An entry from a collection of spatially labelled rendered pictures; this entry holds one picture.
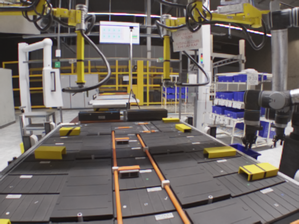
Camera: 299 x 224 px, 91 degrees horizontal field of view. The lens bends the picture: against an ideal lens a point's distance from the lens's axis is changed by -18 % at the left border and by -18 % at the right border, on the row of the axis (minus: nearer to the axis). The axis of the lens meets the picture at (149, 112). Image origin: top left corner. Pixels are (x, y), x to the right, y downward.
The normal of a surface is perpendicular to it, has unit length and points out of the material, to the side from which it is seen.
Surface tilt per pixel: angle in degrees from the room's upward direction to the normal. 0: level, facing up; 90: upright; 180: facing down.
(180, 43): 90
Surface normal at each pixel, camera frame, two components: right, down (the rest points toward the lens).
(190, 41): -0.47, 0.14
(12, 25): 0.58, 0.13
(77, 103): 0.21, 0.15
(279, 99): -0.77, 0.10
